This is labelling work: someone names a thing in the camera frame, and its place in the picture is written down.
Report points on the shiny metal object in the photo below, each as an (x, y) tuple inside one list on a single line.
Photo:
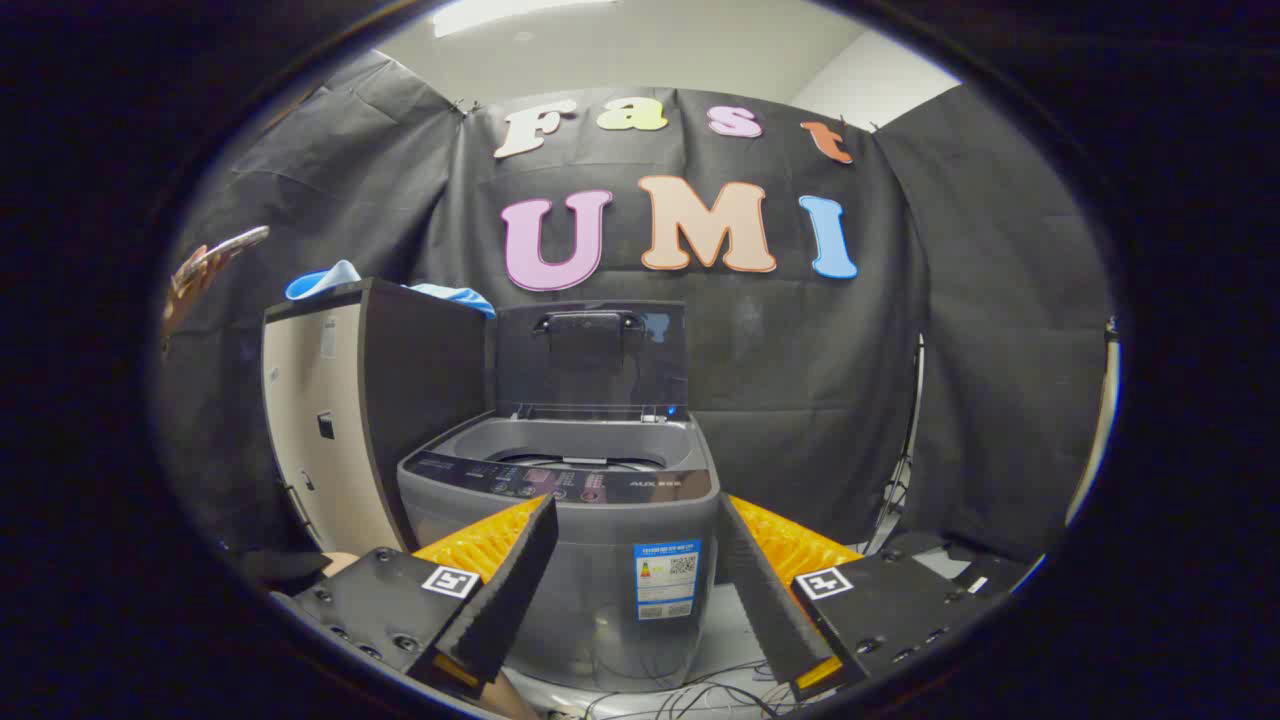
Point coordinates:
[(225, 250)]

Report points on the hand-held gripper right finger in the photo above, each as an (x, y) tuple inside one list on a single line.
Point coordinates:
[(765, 600)]

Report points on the grey washing machine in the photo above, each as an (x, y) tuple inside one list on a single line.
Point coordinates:
[(600, 560)]

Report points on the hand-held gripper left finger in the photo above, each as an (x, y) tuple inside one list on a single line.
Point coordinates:
[(515, 590)]

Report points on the dark brown and beige cabinet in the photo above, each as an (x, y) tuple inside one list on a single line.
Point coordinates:
[(410, 400)]

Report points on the dark glass washing machine lid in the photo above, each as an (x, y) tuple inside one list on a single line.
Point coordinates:
[(600, 375)]

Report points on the black backdrop cloth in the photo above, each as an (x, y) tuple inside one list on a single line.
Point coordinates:
[(790, 350)]

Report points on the light blue shirt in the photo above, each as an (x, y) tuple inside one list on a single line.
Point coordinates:
[(340, 275)]

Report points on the cream padded pole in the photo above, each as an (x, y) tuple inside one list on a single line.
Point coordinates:
[(1095, 450)]

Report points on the thin light stand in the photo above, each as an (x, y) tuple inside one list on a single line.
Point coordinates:
[(912, 440)]

